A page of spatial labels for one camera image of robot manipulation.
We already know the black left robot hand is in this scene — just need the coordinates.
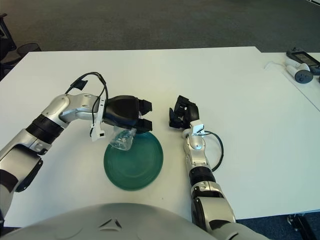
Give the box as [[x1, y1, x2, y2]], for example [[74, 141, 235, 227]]
[[102, 94, 154, 135]]

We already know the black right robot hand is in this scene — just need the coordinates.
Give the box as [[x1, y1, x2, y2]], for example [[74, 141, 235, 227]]
[[167, 94, 201, 130]]

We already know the clear bottle with blue cap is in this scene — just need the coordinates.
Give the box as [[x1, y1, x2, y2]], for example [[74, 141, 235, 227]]
[[108, 124, 137, 152]]

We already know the green ribbed plate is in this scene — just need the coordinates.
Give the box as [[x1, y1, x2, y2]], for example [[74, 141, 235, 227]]
[[103, 131, 164, 192]]

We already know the black mesh wastebasket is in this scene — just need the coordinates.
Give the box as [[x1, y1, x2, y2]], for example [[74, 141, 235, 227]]
[[16, 42, 41, 57]]

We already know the white and grey controller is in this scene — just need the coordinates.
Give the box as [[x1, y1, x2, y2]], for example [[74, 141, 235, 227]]
[[284, 58, 315, 85]]

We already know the dark handheld screen controller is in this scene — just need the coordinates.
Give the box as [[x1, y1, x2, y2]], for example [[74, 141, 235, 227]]
[[286, 48, 320, 75]]

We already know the grey robot torso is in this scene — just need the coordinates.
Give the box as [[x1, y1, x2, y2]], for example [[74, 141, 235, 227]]
[[0, 202, 213, 240]]

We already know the black office chair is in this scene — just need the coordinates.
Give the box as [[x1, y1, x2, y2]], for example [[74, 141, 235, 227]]
[[0, 12, 23, 81]]

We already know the black table leg caster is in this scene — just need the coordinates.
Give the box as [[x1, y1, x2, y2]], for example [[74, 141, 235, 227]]
[[287, 215, 313, 233]]

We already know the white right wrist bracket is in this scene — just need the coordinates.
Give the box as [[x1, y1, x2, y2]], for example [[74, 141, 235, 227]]
[[191, 120, 206, 137]]

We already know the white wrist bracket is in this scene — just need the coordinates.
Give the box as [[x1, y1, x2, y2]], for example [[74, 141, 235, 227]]
[[89, 97, 106, 143], [191, 120, 206, 137]]

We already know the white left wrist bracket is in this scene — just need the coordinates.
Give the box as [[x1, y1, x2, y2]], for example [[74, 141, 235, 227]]
[[89, 97, 106, 143]]

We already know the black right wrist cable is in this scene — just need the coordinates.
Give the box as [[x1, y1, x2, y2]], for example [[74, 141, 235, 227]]
[[203, 130, 224, 173]]

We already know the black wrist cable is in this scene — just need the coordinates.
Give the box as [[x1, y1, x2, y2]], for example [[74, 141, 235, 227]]
[[203, 130, 224, 173], [65, 72, 109, 128]]

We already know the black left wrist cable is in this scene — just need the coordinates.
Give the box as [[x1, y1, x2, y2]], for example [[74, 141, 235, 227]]
[[65, 72, 109, 128]]

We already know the thin white cable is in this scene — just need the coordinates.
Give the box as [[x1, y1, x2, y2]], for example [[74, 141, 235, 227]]
[[264, 61, 286, 71]]

